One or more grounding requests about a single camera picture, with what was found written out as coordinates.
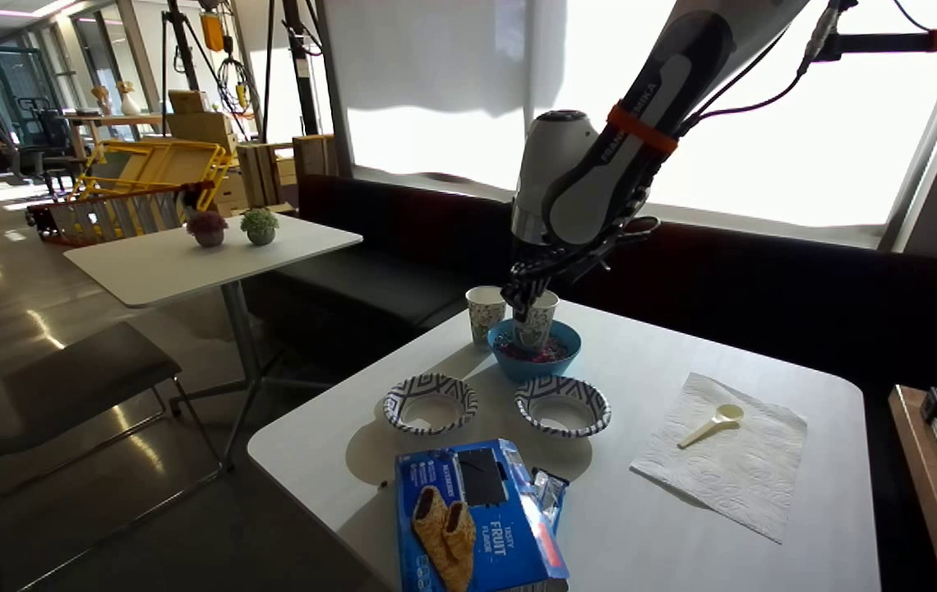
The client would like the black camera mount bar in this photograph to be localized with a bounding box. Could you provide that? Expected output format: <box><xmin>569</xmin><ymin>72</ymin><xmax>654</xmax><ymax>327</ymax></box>
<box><xmin>839</xmin><ymin>25</ymin><xmax>937</xmax><ymax>72</ymax></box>

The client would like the yellow metal cart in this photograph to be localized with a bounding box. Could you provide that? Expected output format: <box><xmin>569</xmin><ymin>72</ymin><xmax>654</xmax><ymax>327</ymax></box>
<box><xmin>76</xmin><ymin>136</ymin><xmax>243</xmax><ymax>214</ymax></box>

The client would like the black upholstered bench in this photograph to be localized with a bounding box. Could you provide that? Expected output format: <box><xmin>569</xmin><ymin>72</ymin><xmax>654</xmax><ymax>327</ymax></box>
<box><xmin>240</xmin><ymin>170</ymin><xmax>937</xmax><ymax>397</ymax></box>

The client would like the black tripod pole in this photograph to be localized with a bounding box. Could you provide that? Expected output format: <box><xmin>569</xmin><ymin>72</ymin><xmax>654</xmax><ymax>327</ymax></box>
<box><xmin>280</xmin><ymin>0</ymin><xmax>321</xmax><ymax>142</ymax></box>

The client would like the white paper napkin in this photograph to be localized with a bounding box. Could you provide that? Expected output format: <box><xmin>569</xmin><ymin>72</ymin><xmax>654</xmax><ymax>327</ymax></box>
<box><xmin>626</xmin><ymin>373</ymin><xmax>810</xmax><ymax>551</ymax></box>

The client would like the empty patterned paper cup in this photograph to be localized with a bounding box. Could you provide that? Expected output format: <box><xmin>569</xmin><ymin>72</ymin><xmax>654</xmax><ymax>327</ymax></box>
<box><xmin>461</xmin><ymin>282</ymin><xmax>510</xmax><ymax>352</ymax></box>

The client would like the grey chair with metal legs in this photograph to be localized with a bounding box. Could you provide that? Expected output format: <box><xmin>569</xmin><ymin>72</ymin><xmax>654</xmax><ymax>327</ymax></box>
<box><xmin>0</xmin><ymin>318</ymin><xmax>223</xmax><ymax>592</ymax></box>

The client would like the blue bowl with colourful beads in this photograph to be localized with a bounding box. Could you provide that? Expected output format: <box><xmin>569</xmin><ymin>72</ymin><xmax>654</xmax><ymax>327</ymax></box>
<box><xmin>484</xmin><ymin>317</ymin><xmax>586</xmax><ymax>384</ymax></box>

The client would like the cream plastic spoon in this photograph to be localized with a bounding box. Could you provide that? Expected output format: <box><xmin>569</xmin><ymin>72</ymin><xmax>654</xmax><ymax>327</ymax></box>
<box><xmin>672</xmin><ymin>403</ymin><xmax>746</xmax><ymax>453</ymax></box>

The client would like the wooden crate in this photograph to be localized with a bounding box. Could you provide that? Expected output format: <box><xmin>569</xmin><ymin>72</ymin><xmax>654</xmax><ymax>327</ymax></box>
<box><xmin>233</xmin><ymin>140</ymin><xmax>284</xmax><ymax>211</ymax></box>

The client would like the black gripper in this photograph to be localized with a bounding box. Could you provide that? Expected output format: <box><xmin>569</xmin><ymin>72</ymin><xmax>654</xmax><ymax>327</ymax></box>
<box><xmin>499</xmin><ymin>232</ymin><xmax>613</xmax><ymax>327</ymax></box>

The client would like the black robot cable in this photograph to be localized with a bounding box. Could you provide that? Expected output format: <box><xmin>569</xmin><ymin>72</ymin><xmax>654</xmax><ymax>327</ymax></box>
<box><xmin>692</xmin><ymin>0</ymin><xmax>855</xmax><ymax>127</ymax></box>

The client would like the red potted plant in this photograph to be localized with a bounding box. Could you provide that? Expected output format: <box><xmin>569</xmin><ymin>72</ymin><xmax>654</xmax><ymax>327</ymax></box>
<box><xmin>185</xmin><ymin>184</ymin><xmax>231</xmax><ymax>250</ymax></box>

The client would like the blue cardboard box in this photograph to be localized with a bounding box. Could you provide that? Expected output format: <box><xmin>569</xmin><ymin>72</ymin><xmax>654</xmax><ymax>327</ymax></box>
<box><xmin>391</xmin><ymin>439</ymin><xmax>570</xmax><ymax>592</ymax></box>

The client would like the white side table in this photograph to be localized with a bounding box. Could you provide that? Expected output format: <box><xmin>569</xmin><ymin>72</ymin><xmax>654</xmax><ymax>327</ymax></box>
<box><xmin>60</xmin><ymin>211</ymin><xmax>366</xmax><ymax>475</ymax></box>

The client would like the patterned paper bowl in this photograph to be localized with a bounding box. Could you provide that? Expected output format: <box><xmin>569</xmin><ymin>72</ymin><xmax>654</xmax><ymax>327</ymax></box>
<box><xmin>380</xmin><ymin>373</ymin><xmax>480</xmax><ymax>439</ymax></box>
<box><xmin>513</xmin><ymin>373</ymin><xmax>613</xmax><ymax>441</ymax></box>

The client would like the green potted plant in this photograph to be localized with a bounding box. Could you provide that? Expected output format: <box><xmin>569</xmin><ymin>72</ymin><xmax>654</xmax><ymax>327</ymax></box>
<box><xmin>237</xmin><ymin>206</ymin><xmax>283</xmax><ymax>250</ymax></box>

